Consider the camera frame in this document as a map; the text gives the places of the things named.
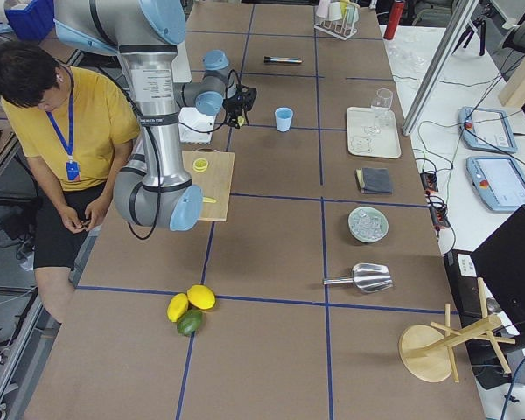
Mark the red bottle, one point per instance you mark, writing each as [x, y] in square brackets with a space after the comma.
[394, 17]

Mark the grey folded cloth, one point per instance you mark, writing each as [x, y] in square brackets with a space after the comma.
[374, 180]

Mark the yellow lemon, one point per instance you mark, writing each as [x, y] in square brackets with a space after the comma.
[177, 307]
[201, 297]

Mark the lower teach pendant tablet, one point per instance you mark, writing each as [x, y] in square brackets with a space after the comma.
[499, 182]

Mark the green bowl of ice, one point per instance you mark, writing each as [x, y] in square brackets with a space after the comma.
[367, 224]

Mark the upper teach pendant tablet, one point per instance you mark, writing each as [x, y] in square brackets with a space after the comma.
[486, 129]

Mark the wooden mug tree stand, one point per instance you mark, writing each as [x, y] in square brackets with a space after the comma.
[427, 350]

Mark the blue plastic bin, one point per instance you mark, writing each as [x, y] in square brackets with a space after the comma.
[31, 21]

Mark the white cup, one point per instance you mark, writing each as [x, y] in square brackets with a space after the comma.
[334, 12]

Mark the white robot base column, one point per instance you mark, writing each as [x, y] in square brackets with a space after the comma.
[194, 126]

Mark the teach pendant tablet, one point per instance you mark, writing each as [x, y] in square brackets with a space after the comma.
[499, 182]
[486, 129]

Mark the clear wine glass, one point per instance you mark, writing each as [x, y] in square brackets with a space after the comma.
[380, 104]

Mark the light blue cup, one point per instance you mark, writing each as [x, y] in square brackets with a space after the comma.
[283, 118]

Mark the green avocado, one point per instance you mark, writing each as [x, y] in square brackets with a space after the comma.
[190, 322]

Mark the yellow cup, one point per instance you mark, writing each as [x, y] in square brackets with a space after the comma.
[343, 7]

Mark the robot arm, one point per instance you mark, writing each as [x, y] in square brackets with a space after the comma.
[154, 189]

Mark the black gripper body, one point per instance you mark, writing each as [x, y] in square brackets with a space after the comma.
[233, 106]

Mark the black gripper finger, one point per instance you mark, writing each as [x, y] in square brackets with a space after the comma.
[234, 120]

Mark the green cup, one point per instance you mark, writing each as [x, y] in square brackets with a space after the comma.
[352, 13]

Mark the white wire cup rack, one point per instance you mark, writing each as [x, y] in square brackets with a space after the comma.
[337, 29]

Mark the steel muddler black tip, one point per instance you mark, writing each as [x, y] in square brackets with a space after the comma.
[288, 61]

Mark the cream bear tray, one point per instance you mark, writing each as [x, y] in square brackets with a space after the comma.
[370, 137]

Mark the black laptop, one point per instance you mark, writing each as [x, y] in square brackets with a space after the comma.
[500, 261]

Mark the metal ice scoop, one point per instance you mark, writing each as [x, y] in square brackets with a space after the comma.
[366, 277]

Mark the wooden cutting board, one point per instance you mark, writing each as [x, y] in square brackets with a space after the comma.
[215, 182]

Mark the aluminium frame post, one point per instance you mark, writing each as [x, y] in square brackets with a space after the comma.
[454, 29]

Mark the black camera tripod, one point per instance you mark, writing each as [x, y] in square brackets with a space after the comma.
[477, 25]

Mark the person in yellow shirt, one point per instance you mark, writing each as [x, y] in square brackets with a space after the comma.
[76, 129]

